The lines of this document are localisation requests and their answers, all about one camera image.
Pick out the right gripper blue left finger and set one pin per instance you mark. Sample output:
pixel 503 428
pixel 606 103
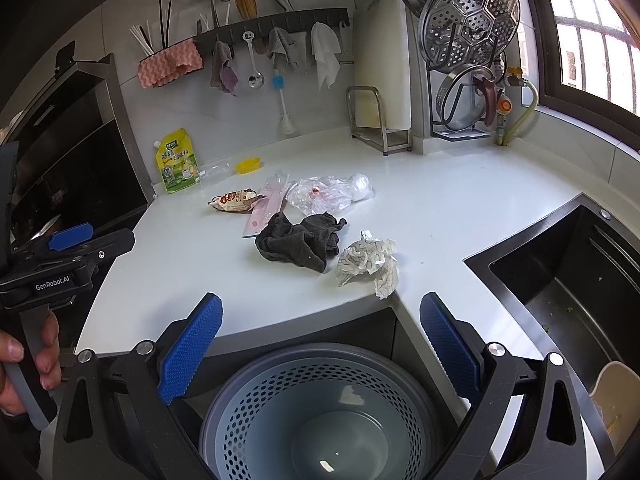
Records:
pixel 179 362

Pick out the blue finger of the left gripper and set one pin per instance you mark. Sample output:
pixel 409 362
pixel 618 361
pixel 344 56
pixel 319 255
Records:
pixel 63 240
pixel 108 246

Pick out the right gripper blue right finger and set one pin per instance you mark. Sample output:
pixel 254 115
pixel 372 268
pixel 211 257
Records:
pixel 460 361

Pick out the clear plastic container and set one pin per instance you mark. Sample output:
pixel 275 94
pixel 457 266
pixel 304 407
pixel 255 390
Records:
pixel 213 173

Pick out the red white snack wrapper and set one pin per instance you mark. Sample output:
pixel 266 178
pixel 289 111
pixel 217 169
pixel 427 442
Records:
pixel 239 201

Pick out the paper ball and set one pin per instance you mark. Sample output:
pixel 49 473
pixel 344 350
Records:
pixel 372 257

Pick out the yellow plastic lid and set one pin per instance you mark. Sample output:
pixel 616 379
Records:
pixel 248 165

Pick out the pink toothbrush package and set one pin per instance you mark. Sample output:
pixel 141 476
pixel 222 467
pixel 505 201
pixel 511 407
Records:
pixel 272 197

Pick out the dark grey rag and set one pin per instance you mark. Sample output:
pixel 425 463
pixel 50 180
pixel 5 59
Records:
pixel 309 243

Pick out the clear plastic bag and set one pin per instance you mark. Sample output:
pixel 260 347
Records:
pixel 318 195

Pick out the black kitchen sink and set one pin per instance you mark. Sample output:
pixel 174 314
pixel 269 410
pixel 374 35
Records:
pixel 571 282

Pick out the grey perforated trash basket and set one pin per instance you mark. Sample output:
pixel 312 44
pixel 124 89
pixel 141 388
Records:
pixel 320 411

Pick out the person's left hand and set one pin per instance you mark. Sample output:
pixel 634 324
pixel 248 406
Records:
pixel 47 362

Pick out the black built-in oven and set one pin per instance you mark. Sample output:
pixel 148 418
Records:
pixel 77 161

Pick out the yellow green seasoning pouch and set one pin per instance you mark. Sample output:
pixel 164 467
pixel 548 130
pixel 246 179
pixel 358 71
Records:
pixel 176 161

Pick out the cream ladle in sink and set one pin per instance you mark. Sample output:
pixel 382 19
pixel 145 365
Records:
pixel 616 396

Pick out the pink wavy dishcloth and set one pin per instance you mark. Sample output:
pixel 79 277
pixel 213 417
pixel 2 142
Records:
pixel 169 64

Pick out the purple grey hanging cloth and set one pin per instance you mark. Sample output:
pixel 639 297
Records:
pixel 223 76

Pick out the white chopsticks bundle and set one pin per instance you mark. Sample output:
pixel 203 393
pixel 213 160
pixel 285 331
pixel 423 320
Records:
pixel 142 38

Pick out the hanging steel ladle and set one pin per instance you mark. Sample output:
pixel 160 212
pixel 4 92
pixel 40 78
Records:
pixel 256 79

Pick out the black lid rack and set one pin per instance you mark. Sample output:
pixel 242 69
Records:
pixel 460 132

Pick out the steel cutting board rack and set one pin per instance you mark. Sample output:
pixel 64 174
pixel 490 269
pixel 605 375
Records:
pixel 368 122

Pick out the blue white bottle brush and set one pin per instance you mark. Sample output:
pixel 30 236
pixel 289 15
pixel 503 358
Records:
pixel 286 125

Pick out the white cutting board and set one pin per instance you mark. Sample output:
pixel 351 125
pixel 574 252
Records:
pixel 381 57

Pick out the white hanging cloth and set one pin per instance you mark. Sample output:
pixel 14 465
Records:
pixel 325 47

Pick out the window with bars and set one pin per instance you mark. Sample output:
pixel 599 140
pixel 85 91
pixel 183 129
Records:
pixel 588 65

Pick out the round steel steamer plate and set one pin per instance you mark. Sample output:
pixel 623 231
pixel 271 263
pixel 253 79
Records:
pixel 453 33

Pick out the wooden handled utensil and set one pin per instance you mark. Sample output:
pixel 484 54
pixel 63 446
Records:
pixel 247 9

